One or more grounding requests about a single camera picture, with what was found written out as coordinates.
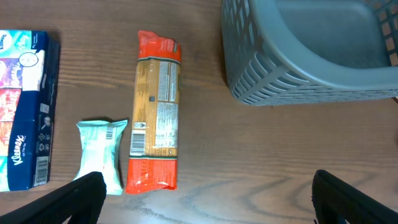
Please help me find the grey plastic basket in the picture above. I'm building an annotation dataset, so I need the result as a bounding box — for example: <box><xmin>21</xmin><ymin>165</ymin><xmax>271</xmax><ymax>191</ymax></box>
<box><xmin>221</xmin><ymin>0</ymin><xmax>397</xmax><ymax>106</ymax></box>

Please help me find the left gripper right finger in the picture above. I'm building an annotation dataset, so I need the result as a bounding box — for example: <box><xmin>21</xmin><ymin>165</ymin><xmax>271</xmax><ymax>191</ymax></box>
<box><xmin>312</xmin><ymin>170</ymin><xmax>397</xmax><ymax>224</ymax></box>

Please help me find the small mint snack packet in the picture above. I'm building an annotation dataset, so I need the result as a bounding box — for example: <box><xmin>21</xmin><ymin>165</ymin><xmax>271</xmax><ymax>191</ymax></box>
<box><xmin>75</xmin><ymin>119</ymin><xmax>128</xmax><ymax>195</ymax></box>

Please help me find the orange biscuit packet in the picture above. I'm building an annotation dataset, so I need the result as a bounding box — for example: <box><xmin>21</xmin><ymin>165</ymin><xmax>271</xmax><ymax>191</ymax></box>
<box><xmin>126</xmin><ymin>30</ymin><xmax>182</xmax><ymax>195</ymax></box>

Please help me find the Kleenex tissue multipack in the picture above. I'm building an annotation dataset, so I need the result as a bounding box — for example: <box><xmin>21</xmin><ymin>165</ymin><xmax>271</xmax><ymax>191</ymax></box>
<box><xmin>1</xmin><ymin>30</ymin><xmax>61</xmax><ymax>192</ymax></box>

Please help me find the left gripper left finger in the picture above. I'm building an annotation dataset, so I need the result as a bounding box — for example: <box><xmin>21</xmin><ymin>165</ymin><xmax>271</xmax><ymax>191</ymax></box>
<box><xmin>1</xmin><ymin>172</ymin><xmax>106</xmax><ymax>223</ymax></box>

